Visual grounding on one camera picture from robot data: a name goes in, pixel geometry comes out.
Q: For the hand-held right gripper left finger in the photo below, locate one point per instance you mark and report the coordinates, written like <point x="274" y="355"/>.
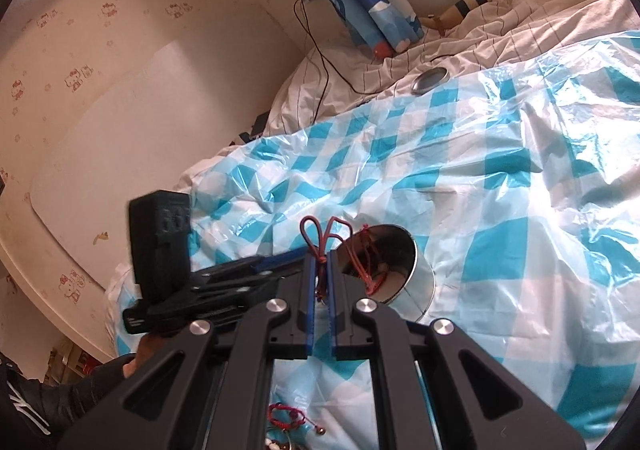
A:
<point x="310" y="300"/>

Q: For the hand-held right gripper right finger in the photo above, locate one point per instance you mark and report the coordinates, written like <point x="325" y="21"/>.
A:
<point x="334" y="310"/>

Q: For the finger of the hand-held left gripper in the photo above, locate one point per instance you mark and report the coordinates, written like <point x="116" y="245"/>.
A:
<point x="270" y="262"/>
<point x="235" y="295"/>

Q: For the round metal tin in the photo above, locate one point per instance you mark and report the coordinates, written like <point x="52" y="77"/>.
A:
<point x="405" y="275"/>

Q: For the person's left forearm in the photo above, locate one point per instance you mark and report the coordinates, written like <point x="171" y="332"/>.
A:
<point x="60" y="395"/>

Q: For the person's left hand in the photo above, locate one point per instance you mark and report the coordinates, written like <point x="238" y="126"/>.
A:
<point x="142" y="352"/>

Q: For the dark cloth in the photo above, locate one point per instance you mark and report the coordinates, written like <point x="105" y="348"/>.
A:
<point x="256" y="127"/>

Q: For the blue checkered plastic sheet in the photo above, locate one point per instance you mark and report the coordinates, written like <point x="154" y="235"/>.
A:
<point x="500" y="190"/>

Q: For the round metal lid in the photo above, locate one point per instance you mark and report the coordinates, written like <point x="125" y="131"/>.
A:
<point x="430" y="79"/>

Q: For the white striped duvet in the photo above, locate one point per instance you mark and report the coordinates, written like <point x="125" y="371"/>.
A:
<point x="500" y="35"/>

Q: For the striped tan cloth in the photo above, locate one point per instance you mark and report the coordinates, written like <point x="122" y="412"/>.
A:
<point x="475" y="0"/>

